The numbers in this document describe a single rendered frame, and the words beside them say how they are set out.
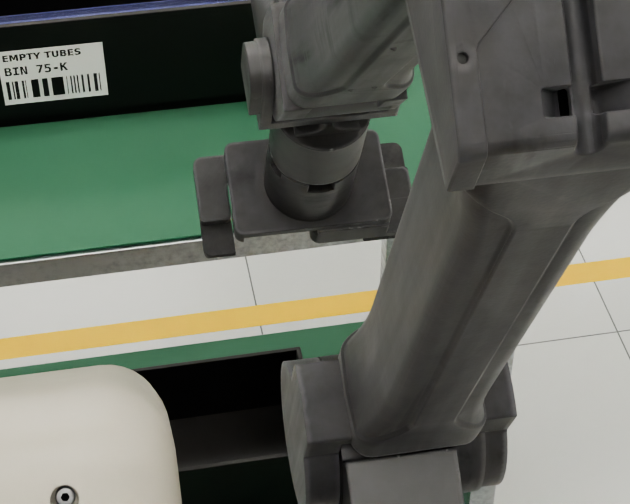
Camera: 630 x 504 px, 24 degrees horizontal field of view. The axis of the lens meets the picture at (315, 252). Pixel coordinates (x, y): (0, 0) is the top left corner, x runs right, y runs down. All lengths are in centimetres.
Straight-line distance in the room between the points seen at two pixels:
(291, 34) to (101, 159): 64
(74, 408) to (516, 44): 24
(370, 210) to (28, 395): 41
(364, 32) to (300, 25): 14
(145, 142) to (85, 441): 84
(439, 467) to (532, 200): 29
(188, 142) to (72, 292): 126
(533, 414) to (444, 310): 189
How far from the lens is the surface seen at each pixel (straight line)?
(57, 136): 139
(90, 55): 137
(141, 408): 56
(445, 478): 70
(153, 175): 134
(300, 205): 91
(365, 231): 94
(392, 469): 70
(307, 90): 73
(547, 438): 237
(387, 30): 58
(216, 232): 95
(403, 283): 55
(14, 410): 56
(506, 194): 42
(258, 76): 78
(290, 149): 85
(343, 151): 84
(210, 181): 96
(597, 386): 246
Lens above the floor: 180
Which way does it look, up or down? 43 degrees down
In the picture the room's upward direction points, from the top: straight up
